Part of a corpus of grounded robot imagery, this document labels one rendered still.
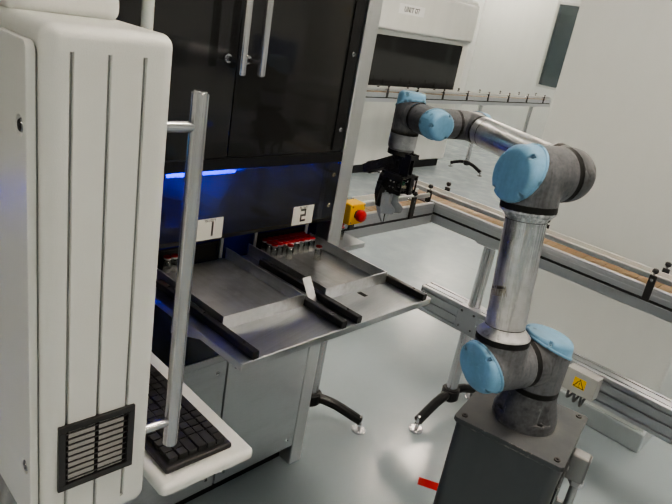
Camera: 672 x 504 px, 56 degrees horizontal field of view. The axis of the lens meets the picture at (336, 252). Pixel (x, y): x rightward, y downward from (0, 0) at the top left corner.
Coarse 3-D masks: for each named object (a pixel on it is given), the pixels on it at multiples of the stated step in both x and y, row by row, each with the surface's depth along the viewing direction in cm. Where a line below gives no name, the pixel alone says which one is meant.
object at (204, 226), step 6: (198, 222) 163; (204, 222) 164; (210, 222) 166; (216, 222) 167; (222, 222) 168; (198, 228) 163; (204, 228) 165; (210, 228) 166; (216, 228) 168; (222, 228) 169; (198, 234) 164; (204, 234) 166; (210, 234) 167; (216, 234) 169; (198, 240) 165
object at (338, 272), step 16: (320, 240) 205; (256, 256) 188; (304, 256) 196; (336, 256) 201; (352, 256) 196; (288, 272) 179; (304, 272) 185; (320, 272) 187; (336, 272) 189; (352, 272) 191; (368, 272) 192; (384, 272) 186; (320, 288) 171; (336, 288) 172; (352, 288) 178
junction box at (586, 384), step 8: (568, 368) 231; (576, 368) 230; (584, 368) 231; (568, 376) 231; (576, 376) 229; (584, 376) 227; (592, 376) 226; (600, 376) 227; (568, 384) 232; (576, 384) 229; (584, 384) 227; (592, 384) 225; (600, 384) 227; (576, 392) 230; (584, 392) 228; (592, 392) 226; (592, 400) 227
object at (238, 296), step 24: (216, 264) 180; (240, 264) 180; (192, 288) 163; (216, 288) 165; (240, 288) 168; (264, 288) 170; (288, 288) 167; (216, 312) 147; (240, 312) 148; (264, 312) 155
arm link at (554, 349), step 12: (528, 324) 144; (540, 324) 146; (540, 336) 138; (552, 336) 141; (564, 336) 143; (540, 348) 138; (552, 348) 137; (564, 348) 137; (540, 360) 136; (552, 360) 138; (564, 360) 138; (540, 372) 136; (552, 372) 138; (564, 372) 141; (540, 384) 140; (552, 384) 140
